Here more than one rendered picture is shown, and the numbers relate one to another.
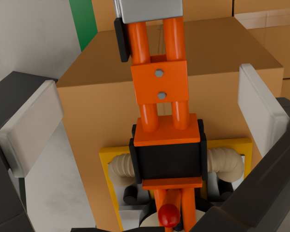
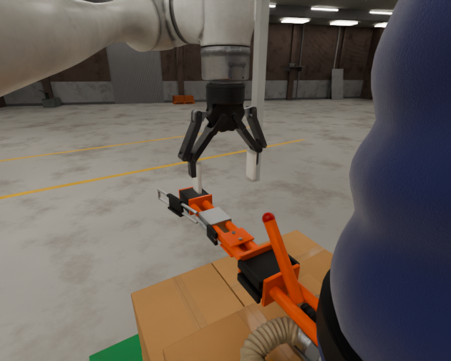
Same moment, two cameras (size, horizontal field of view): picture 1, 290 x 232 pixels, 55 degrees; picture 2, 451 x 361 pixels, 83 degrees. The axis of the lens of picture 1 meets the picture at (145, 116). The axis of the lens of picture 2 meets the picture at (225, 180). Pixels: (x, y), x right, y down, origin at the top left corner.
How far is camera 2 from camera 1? 0.60 m
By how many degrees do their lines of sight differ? 97
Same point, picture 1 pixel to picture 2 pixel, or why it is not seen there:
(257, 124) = (250, 160)
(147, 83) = (230, 237)
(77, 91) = (186, 341)
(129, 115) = (238, 344)
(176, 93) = (246, 237)
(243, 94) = (249, 172)
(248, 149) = not seen: hidden behind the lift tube
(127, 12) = (210, 221)
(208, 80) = not seen: hidden behind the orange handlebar
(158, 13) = (222, 219)
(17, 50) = not seen: outside the picture
